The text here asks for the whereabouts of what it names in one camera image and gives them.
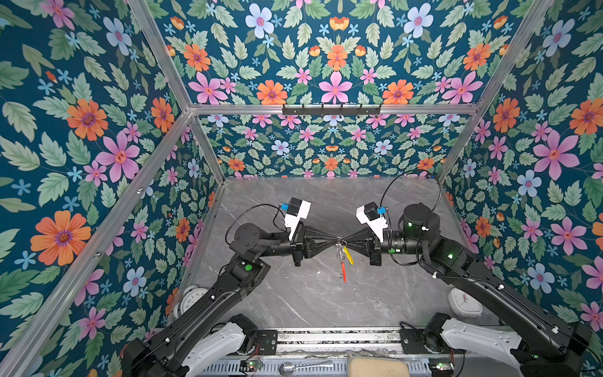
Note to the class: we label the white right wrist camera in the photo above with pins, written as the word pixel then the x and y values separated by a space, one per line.
pixel 374 217

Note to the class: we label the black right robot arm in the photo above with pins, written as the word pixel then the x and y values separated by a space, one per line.
pixel 538 343

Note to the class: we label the round white alarm clock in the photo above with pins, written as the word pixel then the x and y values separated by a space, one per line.
pixel 189 297

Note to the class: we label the large keyring with red grip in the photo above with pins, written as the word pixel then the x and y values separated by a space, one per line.
pixel 341 256

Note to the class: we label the black hook rail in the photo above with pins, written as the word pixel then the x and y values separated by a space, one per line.
pixel 331 110

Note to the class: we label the metal spoon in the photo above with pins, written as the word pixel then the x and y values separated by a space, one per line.
pixel 289 368

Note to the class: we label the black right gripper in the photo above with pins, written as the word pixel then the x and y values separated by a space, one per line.
pixel 372 249

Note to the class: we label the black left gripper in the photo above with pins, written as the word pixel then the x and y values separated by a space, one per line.
pixel 312 247

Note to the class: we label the aluminium frame post back right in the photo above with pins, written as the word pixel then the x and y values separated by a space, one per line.
pixel 534 17

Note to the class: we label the white square clock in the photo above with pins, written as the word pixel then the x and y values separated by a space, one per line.
pixel 464 305

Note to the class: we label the aluminium left diagonal bar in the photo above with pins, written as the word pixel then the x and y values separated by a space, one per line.
pixel 54 309

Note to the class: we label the aluminium frame post back left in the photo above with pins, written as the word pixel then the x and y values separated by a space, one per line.
pixel 152 34

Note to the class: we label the beige foam pad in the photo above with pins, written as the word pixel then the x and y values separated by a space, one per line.
pixel 375 367

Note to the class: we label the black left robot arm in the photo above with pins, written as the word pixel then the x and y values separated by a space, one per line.
pixel 191 343

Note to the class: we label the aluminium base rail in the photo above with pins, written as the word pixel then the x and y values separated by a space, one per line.
pixel 339 339

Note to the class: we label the aluminium horizontal back bar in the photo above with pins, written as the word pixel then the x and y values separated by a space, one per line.
pixel 419 109

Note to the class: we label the aluminium frame post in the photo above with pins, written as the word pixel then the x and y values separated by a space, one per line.
pixel 534 17
pixel 152 34

